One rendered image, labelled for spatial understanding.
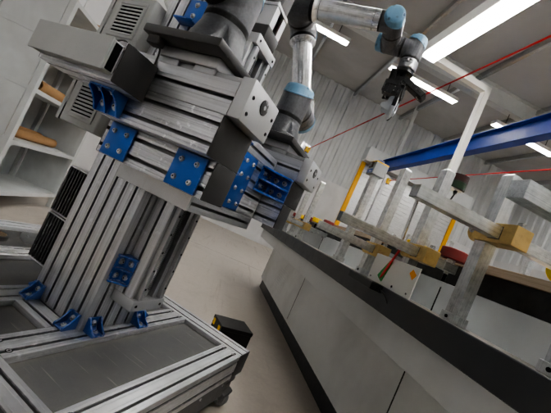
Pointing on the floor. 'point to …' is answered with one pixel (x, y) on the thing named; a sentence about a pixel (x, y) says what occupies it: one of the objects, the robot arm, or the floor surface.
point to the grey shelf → (34, 100)
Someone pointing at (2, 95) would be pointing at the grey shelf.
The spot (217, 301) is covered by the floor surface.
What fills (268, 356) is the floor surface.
